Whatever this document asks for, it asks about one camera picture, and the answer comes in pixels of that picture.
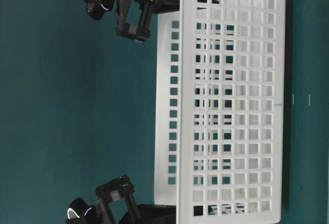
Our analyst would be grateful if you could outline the black lower robot arm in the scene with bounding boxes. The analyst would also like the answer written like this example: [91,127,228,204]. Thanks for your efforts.
[66,175,176,223]

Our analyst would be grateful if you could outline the white perforated plastic basket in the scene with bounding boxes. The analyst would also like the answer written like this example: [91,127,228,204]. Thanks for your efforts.
[154,0,286,223]

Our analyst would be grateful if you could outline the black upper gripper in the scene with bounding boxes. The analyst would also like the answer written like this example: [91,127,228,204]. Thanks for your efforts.
[114,0,180,43]

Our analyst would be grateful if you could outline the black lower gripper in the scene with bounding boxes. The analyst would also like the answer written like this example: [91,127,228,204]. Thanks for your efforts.
[95,175,176,224]

